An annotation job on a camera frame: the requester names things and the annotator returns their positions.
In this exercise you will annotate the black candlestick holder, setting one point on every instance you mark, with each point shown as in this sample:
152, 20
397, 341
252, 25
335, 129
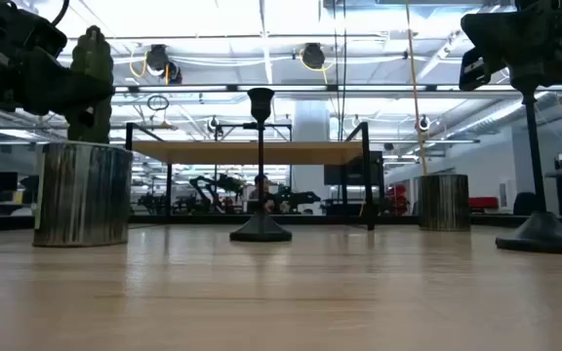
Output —
260, 229
539, 235

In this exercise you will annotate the black background monitor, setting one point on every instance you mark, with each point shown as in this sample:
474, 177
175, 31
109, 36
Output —
349, 170

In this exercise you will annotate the green cactus plant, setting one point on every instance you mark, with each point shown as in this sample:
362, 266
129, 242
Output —
93, 58

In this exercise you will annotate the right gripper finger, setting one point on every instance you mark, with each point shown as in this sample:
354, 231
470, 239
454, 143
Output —
475, 70
491, 34

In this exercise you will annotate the green candle jar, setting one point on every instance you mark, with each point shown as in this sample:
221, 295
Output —
444, 202
83, 195

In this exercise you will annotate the person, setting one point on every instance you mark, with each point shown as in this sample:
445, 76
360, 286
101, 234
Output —
262, 187

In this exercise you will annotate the black office chair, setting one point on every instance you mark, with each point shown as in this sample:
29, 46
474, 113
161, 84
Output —
525, 204

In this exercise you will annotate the red seat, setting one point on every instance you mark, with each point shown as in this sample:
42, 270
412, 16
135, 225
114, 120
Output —
483, 203

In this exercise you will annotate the wooden shelf with black legs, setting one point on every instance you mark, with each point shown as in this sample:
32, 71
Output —
242, 152

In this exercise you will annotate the black background robot arm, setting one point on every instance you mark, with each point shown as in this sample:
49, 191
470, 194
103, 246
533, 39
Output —
212, 187
298, 197

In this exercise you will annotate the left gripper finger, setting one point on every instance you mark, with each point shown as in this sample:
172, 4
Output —
61, 92

